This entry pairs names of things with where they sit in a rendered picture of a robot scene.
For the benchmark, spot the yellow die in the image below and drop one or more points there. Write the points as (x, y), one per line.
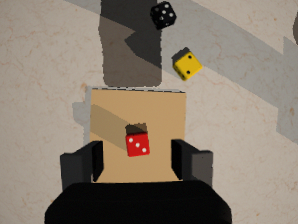
(187, 66)

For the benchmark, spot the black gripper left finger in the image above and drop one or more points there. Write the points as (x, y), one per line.
(84, 165)

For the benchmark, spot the red die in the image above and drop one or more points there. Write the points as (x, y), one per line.
(137, 144)

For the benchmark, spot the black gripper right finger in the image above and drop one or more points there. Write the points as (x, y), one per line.
(190, 163)

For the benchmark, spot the black die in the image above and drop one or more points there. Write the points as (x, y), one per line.
(163, 15)

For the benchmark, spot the tan square mat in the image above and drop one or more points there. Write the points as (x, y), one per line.
(115, 113)

